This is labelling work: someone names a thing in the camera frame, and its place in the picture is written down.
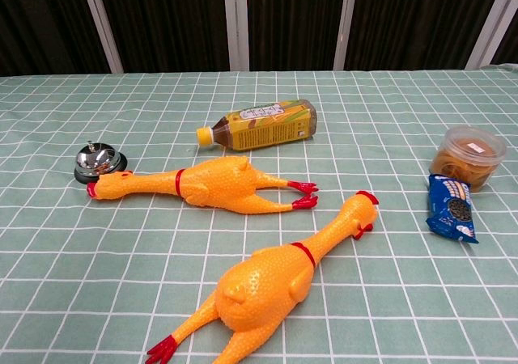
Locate silver desk bell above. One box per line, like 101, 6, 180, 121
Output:
74, 140, 129, 185

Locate green checkered tablecloth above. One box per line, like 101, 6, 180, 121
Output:
0, 63, 518, 364

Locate yellow rubber chicken toy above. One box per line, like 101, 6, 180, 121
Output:
146, 190, 380, 364
85, 155, 320, 215

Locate yellow label tea bottle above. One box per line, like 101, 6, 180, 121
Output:
196, 99, 318, 153

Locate blue cookie packet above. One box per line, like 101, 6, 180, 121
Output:
425, 173, 480, 245

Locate clear jar of rubber bands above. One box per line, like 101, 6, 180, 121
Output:
429, 125, 507, 194

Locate white partition frame post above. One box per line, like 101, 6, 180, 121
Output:
465, 0, 518, 71
79, 0, 125, 74
332, 0, 360, 72
223, 0, 250, 73

